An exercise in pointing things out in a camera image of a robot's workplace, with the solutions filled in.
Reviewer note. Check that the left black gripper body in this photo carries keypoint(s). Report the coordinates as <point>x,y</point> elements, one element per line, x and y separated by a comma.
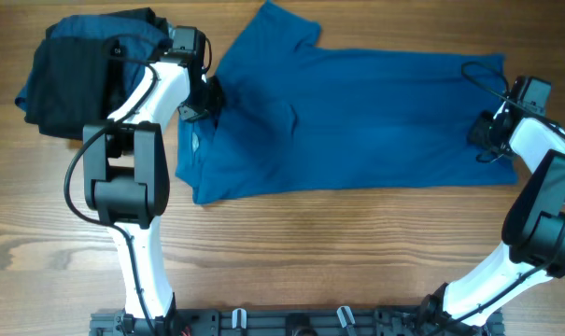
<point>204,103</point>

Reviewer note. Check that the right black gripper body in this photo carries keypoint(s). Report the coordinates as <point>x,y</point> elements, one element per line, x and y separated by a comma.
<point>482,136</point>

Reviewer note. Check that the blue polo shirt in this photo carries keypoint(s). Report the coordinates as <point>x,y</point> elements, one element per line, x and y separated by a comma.
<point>300,117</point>

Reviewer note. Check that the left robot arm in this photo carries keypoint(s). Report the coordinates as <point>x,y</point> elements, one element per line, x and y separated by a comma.
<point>126,180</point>

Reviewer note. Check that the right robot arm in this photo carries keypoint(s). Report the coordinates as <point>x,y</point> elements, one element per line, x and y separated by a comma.
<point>532,247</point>

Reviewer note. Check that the navy blue folded garment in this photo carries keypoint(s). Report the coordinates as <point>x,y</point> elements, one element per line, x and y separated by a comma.
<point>136,48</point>

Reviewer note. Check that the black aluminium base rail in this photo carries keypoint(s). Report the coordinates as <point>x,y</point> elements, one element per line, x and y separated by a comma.
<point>382,321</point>

